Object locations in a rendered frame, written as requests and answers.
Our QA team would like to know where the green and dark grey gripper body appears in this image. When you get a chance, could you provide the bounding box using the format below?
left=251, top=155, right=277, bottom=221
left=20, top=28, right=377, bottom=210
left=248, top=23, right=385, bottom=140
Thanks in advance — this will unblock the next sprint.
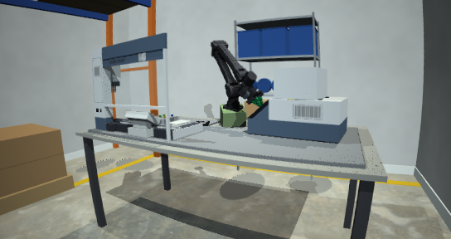
left=246, top=90, right=264, bottom=105

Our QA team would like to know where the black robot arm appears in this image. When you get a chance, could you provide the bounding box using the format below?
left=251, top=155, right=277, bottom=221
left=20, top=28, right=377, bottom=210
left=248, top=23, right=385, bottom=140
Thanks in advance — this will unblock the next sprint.
left=211, top=40, right=257, bottom=112

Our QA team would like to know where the white benchtop lab instrument with lid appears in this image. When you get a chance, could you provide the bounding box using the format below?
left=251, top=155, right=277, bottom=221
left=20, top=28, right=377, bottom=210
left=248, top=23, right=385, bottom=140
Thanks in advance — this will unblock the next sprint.
left=247, top=67, right=348, bottom=143

